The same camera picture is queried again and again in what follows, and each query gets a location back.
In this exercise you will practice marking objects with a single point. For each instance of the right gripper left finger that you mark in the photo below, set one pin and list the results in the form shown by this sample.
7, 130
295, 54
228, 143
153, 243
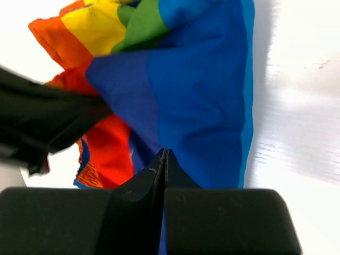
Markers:
124, 220

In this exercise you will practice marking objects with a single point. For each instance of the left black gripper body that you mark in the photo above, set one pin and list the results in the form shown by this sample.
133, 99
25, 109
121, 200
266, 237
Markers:
37, 120

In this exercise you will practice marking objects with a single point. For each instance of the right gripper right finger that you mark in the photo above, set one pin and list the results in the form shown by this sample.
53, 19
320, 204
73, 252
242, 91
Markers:
224, 221

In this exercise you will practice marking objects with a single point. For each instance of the rainbow striped shorts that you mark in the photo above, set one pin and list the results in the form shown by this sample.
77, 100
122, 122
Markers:
176, 75

